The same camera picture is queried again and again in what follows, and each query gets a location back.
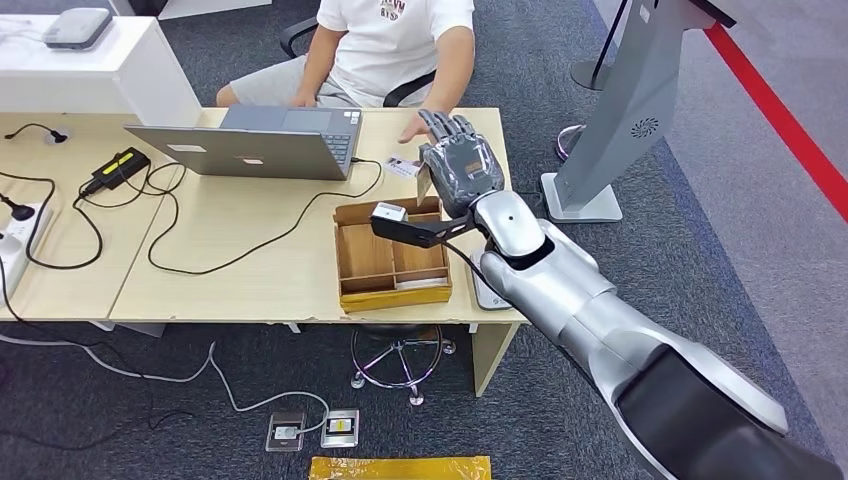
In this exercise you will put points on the black power adapter yellow label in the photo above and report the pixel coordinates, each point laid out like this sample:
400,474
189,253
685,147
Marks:
120,166

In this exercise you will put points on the grey device on counter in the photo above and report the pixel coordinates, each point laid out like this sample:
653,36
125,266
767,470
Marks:
78,28

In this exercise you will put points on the floor socket with yellow label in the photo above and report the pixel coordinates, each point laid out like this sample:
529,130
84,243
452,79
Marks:
340,428

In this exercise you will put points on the white card in box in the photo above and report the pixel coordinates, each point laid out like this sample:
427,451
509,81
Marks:
424,284

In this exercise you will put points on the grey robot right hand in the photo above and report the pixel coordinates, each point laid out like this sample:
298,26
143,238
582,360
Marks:
464,169

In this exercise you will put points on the person's left forearm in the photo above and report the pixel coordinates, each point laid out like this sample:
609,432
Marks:
454,76

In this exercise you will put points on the wooden compartment box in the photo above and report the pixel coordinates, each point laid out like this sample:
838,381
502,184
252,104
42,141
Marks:
364,255

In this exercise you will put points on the white furniture panel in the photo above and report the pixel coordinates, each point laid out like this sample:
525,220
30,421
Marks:
218,6

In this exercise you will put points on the person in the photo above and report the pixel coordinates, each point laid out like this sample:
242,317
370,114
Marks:
391,46

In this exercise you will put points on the pale room key card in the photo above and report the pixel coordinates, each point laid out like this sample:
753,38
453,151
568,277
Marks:
422,189

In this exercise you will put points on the yellow taped box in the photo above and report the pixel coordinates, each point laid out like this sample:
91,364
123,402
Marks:
397,469

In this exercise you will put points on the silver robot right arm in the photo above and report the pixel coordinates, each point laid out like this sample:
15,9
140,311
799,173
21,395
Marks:
576,298

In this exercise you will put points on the grey kiosk stand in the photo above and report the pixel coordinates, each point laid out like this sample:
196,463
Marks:
629,99

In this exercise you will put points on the person's left hand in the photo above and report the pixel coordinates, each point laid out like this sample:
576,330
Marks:
418,127

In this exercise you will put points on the beige desk with side leg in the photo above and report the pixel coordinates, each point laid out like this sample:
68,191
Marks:
278,265

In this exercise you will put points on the black office chair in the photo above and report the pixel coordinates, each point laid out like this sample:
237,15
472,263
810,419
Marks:
295,32

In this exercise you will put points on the chrome stool base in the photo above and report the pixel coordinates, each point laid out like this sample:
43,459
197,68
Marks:
397,364

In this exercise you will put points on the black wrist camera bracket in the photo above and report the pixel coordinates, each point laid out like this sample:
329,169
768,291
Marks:
417,233

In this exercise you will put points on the person's right hand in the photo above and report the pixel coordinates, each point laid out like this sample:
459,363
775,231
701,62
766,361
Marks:
303,101

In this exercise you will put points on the white ID card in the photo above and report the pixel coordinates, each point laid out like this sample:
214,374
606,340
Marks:
399,167

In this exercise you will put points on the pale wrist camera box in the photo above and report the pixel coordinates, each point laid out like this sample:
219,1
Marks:
389,212

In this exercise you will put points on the black stanchion pole with base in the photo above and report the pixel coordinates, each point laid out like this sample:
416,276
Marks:
606,46

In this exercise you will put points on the black plug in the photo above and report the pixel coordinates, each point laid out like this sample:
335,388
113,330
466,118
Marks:
22,210

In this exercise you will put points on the grey open laptop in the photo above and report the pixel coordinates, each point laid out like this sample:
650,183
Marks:
252,152

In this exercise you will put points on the beige desk with power strip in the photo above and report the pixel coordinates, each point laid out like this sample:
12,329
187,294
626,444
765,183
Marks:
60,291

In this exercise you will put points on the grey card reader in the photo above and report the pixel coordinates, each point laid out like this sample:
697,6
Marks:
487,298

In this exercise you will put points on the chrome round stanchion base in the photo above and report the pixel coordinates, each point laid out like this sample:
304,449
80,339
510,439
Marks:
566,142

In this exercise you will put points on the white power strip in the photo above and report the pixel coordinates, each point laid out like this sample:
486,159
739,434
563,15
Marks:
14,252

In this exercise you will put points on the floor socket with white plug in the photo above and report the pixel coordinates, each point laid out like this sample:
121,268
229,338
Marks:
287,432

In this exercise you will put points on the person's right forearm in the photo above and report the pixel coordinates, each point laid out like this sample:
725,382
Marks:
324,63

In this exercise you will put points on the white counter cabinet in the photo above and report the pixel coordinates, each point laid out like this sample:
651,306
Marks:
99,79

